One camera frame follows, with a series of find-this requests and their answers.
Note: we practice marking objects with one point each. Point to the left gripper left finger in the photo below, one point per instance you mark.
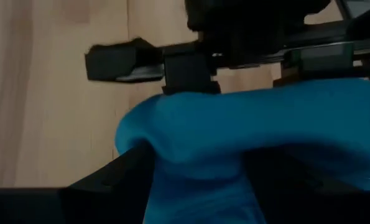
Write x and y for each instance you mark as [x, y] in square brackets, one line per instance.
[94, 199]

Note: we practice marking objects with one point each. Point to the bright blue garment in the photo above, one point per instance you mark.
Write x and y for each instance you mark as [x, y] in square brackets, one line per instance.
[234, 130]

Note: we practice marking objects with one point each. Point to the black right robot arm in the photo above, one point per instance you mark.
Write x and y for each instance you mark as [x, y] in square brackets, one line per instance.
[327, 59]

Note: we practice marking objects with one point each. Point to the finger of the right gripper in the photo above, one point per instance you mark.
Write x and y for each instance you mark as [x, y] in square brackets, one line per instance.
[122, 62]

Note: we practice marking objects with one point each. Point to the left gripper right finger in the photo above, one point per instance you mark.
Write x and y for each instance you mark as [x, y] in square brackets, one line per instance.
[312, 199]

